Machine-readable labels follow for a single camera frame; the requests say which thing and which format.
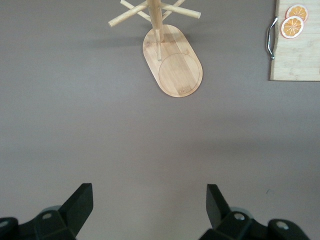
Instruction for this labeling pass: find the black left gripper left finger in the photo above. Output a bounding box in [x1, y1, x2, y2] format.
[18, 183, 94, 240]

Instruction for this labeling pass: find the orange slice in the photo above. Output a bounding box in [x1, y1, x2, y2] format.
[280, 15, 305, 40]
[285, 3, 309, 22]

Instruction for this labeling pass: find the wooden mug tree rack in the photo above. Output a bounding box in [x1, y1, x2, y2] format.
[107, 0, 204, 98]

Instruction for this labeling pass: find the bamboo cutting board with handle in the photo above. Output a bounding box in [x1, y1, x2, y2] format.
[265, 0, 320, 82]

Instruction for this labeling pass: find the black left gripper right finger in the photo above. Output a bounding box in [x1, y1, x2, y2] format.
[199, 184, 272, 240]

